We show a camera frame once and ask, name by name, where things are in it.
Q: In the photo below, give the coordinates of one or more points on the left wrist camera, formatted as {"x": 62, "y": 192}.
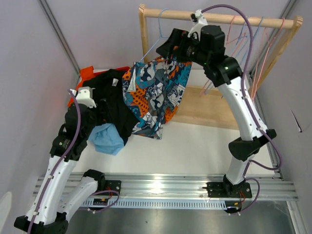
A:
{"x": 84, "y": 95}

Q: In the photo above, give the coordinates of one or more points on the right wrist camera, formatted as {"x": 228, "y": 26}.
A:
{"x": 199, "y": 21}

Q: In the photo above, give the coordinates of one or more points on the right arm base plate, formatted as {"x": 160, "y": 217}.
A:
{"x": 219, "y": 189}

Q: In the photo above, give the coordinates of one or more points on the patterned blue orange shorts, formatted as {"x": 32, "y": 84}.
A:
{"x": 153, "y": 92}

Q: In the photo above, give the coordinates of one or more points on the light blue shorts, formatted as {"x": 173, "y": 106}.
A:
{"x": 106, "y": 139}

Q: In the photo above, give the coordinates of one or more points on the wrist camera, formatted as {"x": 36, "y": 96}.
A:
{"x": 84, "y": 95}
{"x": 199, "y": 21}

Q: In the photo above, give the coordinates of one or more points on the black shorts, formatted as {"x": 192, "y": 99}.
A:
{"x": 108, "y": 96}

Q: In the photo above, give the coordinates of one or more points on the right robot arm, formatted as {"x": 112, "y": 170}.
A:
{"x": 227, "y": 77}

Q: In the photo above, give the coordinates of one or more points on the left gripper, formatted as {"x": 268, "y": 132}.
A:
{"x": 92, "y": 109}

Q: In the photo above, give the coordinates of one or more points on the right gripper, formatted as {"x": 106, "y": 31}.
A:
{"x": 178, "y": 38}

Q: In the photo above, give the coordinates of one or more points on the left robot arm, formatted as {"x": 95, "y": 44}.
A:
{"x": 50, "y": 214}

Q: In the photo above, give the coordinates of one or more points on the wooden clothes rack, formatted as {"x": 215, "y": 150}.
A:
{"x": 212, "y": 110}

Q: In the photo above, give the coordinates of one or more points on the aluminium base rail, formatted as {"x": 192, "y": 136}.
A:
{"x": 159, "y": 191}

